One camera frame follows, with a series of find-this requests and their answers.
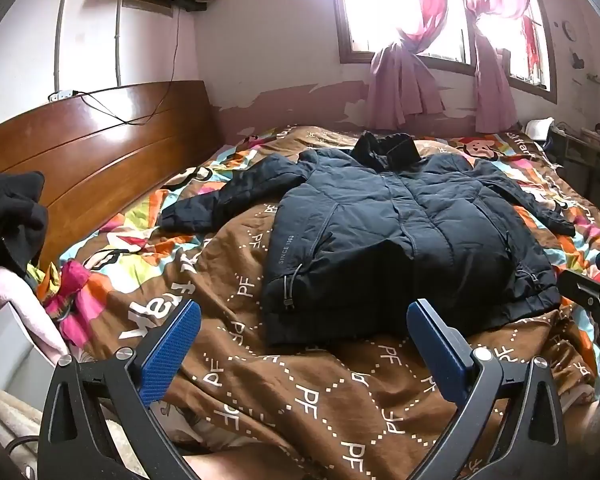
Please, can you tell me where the black cable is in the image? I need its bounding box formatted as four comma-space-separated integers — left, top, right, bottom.
80, 10, 181, 126

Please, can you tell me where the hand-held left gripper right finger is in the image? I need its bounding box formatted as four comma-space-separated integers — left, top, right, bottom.
406, 299, 570, 480

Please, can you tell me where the wooden headboard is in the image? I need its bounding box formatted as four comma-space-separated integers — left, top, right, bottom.
0, 80, 221, 271

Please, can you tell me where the white wall pipe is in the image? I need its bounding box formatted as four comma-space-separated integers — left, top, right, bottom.
54, 0, 88, 93
114, 0, 124, 86

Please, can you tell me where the pink curtain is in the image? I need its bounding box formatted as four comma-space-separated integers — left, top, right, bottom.
330, 0, 473, 131
452, 0, 553, 133

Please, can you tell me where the white bag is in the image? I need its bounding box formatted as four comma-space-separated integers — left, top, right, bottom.
525, 117, 555, 143

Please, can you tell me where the dark navy padded jacket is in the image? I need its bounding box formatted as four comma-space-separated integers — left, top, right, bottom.
159, 131, 577, 347

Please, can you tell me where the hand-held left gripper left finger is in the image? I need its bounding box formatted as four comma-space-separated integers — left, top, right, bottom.
37, 300, 203, 480

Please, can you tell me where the cluttered dark desk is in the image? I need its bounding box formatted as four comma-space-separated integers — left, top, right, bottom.
545, 122, 600, 186

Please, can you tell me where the pink fluffy cloth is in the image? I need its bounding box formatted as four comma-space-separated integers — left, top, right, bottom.
0, 266, 71, 366

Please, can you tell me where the brown printed blanket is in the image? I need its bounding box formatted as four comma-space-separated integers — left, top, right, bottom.
27, 125, 600, 480

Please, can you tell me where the beige fleece cloth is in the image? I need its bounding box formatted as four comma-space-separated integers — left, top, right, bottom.
0, 380, 46, 461

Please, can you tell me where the black clothes pile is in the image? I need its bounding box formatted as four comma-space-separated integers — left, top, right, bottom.
0, 171, 49, 291

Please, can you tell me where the window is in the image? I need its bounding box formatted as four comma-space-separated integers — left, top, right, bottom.
327, 0, 558, 106

